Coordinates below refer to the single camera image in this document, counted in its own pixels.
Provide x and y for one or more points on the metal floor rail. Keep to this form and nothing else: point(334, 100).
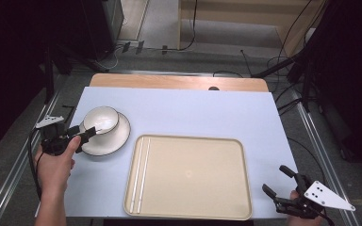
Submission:
point(12, 175)
point(320, 147)

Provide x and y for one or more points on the wooden counter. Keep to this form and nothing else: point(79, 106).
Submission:
point(232, 12)

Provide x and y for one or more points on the beige plastic tray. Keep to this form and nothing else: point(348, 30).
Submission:
point(194, 175)

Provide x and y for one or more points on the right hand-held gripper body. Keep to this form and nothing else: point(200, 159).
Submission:
point(323, 196)

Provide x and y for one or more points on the black metal stand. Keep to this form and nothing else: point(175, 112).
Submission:
point(48, 78)
point(276, 66)

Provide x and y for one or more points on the dark curtain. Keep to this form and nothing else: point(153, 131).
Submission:
point(352, 62)
point(12, 47)

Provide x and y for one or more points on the white plate with dark rim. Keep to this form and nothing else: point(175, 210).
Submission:
point(116, 141)

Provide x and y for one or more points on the white bowl with dark rim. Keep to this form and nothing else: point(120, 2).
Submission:
point(102, 117)

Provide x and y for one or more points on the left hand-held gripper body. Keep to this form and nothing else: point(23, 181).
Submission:
point(55, 138)

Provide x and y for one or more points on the person's left hand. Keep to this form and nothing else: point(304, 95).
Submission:
point(55, 172)

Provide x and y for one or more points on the pale blue table mat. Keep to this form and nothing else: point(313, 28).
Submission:
point(185, 109)

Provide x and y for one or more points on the tall dark cabinet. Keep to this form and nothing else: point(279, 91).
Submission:
point(103, 28)

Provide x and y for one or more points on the person's right hand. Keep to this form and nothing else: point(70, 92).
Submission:
point(304, 222)

